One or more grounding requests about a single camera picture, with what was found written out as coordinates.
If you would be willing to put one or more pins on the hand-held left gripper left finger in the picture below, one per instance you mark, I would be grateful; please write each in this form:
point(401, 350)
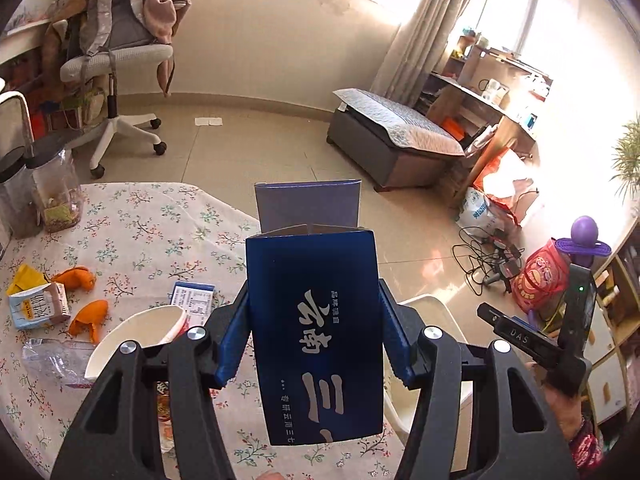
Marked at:
point(232, 340)

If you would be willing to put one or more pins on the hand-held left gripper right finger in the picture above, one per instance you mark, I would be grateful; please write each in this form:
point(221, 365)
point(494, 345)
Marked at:
point(397, 345)

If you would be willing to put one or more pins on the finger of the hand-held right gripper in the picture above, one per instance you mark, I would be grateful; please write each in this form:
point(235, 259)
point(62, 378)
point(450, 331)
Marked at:
point(491, 316)

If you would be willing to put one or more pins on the white plastic bin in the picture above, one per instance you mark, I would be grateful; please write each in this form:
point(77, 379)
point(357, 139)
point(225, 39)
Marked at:
point(430, 310)

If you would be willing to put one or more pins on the white blue paper packet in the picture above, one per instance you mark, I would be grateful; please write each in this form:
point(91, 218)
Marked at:
point(192, 300)

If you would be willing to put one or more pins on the red printed paper cup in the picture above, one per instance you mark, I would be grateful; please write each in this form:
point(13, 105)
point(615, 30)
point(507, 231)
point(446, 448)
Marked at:
point(135, 335)

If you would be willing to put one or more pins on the dark blue cardboard box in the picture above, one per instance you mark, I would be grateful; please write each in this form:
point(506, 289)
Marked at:
point(315, 280)

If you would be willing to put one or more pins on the orange peel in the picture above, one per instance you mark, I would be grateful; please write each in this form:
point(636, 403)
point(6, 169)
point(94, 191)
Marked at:
point(75, 277)
point(90, 317)

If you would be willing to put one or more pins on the clear plastic bottle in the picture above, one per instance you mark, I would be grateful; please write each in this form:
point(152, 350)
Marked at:
point(50, 357)

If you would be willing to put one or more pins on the small milk carton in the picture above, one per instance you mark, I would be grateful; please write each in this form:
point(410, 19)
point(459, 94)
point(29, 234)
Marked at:
point(37, 307)

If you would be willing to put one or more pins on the yellow wrapper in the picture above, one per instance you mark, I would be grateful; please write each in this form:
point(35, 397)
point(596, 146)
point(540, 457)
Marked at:
point(27, 277)

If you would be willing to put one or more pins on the person's right forearm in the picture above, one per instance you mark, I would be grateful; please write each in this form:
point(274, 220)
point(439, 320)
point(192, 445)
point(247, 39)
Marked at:
point(585, 445)

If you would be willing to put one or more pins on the person's right hand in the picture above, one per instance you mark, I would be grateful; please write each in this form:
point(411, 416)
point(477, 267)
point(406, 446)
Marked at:
point(562, 410)

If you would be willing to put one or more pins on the white cube shelf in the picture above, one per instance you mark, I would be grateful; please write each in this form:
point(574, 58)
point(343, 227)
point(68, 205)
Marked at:
point(617, 320)

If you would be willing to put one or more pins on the red printed bag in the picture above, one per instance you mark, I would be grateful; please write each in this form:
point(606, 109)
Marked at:
point(540, 275)

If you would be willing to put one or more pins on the purple ball toy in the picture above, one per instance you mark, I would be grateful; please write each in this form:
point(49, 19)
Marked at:
point(585, 232)

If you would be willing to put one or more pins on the white printed plastic bag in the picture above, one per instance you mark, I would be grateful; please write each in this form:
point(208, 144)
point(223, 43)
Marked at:
point(477, 210)

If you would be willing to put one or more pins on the floral tablecloth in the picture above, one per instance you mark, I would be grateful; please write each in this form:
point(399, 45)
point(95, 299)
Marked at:
point(150, 240)

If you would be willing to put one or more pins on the orange plastic bag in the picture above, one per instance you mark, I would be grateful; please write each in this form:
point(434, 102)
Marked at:
point(505, 175)

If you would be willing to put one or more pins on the green potted plant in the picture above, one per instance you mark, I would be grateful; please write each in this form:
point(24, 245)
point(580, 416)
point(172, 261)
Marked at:
point(630, 155)

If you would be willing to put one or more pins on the dark storage ottoman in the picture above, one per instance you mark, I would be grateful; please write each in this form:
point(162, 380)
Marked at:
point(370, 152)

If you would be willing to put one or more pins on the wooden desk with hutch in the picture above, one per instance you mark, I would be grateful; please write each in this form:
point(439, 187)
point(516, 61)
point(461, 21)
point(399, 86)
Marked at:
point(480, 105)

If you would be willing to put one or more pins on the quilted grey cover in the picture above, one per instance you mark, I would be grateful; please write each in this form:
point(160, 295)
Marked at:
point(395, 120)

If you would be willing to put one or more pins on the white paper slip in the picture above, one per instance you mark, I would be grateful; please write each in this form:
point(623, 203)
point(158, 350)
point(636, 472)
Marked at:
point(208, 121)

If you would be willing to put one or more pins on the clear jar with black lid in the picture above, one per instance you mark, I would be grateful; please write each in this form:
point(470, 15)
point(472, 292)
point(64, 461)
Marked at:
point(17, 195)
point(55, 190)

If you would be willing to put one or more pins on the beige curtain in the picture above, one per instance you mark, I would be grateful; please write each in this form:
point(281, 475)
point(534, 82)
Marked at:
point(425, 35)

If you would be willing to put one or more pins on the window behind desk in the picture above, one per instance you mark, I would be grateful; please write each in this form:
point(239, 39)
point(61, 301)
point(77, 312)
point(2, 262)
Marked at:
point(525, 15)

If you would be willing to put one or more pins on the white office chair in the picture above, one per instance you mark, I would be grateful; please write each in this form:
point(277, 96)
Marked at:
point(117, 55)

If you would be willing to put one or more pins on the white chair back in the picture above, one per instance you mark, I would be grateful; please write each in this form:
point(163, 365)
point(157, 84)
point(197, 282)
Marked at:
point(17, 120)

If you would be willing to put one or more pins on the low bookshelf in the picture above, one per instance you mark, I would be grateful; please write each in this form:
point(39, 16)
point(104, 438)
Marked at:
point(45, 95)

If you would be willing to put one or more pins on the pink cloth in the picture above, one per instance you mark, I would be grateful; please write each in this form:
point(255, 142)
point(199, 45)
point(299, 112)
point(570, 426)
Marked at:
point(162, 10)

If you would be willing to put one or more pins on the grey backpack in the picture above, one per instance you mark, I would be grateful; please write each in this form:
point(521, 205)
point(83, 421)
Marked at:
point(120, 15)

